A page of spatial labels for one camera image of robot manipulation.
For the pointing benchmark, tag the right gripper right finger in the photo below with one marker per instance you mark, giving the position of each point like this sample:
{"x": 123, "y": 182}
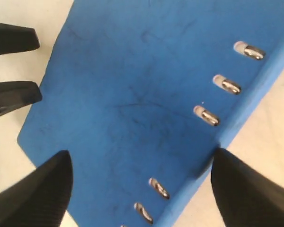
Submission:
{"x": 244, "y": 197}

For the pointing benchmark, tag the blue ring binder notebook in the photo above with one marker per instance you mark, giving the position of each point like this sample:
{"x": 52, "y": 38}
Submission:
{"x": 140, "y": 92}

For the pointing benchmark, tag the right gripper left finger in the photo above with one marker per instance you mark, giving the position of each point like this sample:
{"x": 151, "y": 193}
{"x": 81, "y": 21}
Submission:
{"x": 42, "y": 197}

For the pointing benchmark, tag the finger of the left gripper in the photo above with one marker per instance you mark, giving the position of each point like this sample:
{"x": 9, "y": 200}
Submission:
{"x": 18, "y": 94}
{"x": 14, "y": 39}

